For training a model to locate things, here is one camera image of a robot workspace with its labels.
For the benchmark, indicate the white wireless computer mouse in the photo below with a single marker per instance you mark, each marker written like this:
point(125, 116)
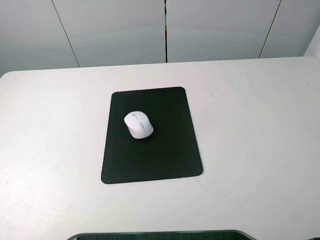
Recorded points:
point(138, 125)

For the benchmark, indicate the black rectangular mouse pad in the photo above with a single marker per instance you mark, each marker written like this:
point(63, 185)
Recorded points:
point(170, 152)

